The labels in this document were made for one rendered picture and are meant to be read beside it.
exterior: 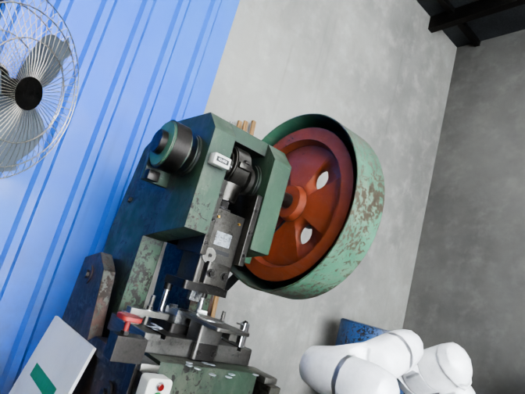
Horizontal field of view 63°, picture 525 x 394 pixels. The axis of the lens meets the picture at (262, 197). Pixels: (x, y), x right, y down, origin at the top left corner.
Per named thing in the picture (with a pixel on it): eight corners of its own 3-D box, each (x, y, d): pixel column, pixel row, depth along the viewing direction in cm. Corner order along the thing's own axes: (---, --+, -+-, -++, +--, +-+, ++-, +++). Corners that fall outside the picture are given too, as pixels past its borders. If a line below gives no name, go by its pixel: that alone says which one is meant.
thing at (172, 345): (248, 366, 160) (252, 349, 161) (139, 352, 133) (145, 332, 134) (206, 344, 183) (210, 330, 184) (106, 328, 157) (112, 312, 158)
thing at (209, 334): (241, 374, 139) (251, 332, 142) (205, 370, 131) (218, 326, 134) (201, 352, 159) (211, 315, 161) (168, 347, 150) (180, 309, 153)
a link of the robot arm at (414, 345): (395, 326, 112) (429, 311, 124) (353, 348, 123) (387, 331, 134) (437, 402, 104) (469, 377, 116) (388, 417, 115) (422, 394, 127)
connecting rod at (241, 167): (241, 235, 163) (264, 152, 170) (215, 226, 156) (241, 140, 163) (212, 231, 179) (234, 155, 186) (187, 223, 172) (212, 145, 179)
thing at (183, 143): (192, 188, 151) (210, 130, 156) (163, 176, 144) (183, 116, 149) (164, 188, 168) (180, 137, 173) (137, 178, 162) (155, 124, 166)
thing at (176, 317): (208, 329, 161) (212, 316, 162) (174, 323, 152) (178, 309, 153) (196, 324, 168) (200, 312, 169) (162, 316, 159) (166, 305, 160)
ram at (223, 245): (232, 291, 158) (253, 215, 164) (198, 283, 149) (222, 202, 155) (207, 284, 171) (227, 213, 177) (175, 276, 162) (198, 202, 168)
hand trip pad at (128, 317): (136, 345, 121) (144, 319, 122) (116, 343, 117) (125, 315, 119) (126, 339, 126) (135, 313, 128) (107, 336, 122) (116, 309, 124)
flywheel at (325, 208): (409, 158, 175) (301, 136, 233) (381, 137, 163) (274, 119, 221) (338, 320, 174) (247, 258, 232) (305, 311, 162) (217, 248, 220)
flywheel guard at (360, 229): (361, 319, 160) (404, 119, 177) (310, 305, 143) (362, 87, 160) (212, 277, 240) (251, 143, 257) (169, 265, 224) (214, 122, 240)
